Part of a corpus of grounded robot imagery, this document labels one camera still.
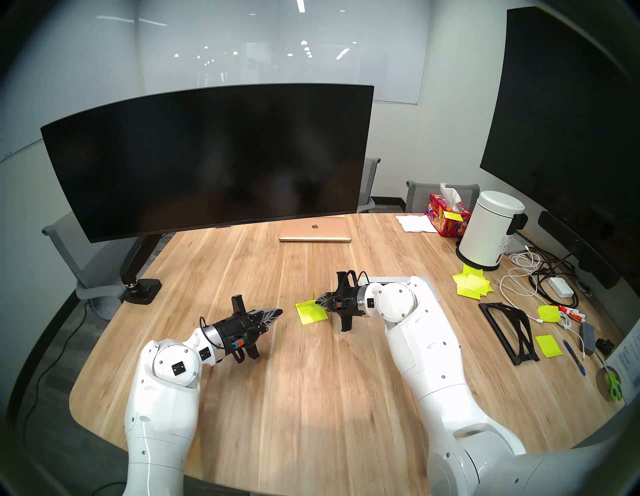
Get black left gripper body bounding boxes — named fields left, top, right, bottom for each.
left=214, top=295, right=261, bottom=365

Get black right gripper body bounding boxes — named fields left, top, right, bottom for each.
left=330, top=271, right=371, bottom=333

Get yellow sticky note pad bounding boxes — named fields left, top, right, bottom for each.
left=295, top=300, right=329, bottom=327

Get black curved computer monitor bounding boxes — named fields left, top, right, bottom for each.
left=41, top=83, right=375, bottom=244

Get flat yellow sticky note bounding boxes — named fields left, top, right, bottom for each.
left=534, top=334, right=564, bottom=359

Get rose gold closed laptop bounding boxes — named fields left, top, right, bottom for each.
left=279, top=216, right=352, bottom=243

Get white paper napkin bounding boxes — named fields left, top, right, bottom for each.
left=395, top=214, right=438, bottom=234

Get grey mesh office chair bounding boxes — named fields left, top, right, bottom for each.
left=357, top=157, right=382, bottom=214
left=405, top=180, right=481, bottom=214
left=42, top=212, right=146, bottom=321

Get colourful floral tissue box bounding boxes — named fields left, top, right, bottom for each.
left=425, top=183, right=472, bottom=238

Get pile of loose yellow notes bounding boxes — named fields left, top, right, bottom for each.
left=452, top=265, right=494, bottom=301

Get white cylindrical trash bin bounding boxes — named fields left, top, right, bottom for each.
left=455, top=190, right=528, bottom=272

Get blue pen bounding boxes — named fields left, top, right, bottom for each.
left=563, top=339, right=587, bottom=377

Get white printed paper sheet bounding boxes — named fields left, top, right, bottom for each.
left=606, top=330, right=640, bottom=407

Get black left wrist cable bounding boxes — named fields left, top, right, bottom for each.
left=199, top=316, right=221, bottom=351

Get white charging cable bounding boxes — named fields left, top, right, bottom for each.
left=499, top=243, right=588, bottom=361

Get black laptop stand frame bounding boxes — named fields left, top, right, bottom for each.
left=478, top=302, right=541, bottom=367

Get black cable bundle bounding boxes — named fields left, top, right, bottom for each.
left=530, top=247, right=581, bottom=309

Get white wall whiteboard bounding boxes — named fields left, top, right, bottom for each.
left=137, top=0, right=432, bottom=106

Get green handled scissors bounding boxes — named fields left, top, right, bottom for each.
left=597, top=369, right=623, bottom=401
left=602, top=362, right=624, bottom=402

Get large black wall television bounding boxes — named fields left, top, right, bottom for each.
left=480, top=6, right=640, bottom=291

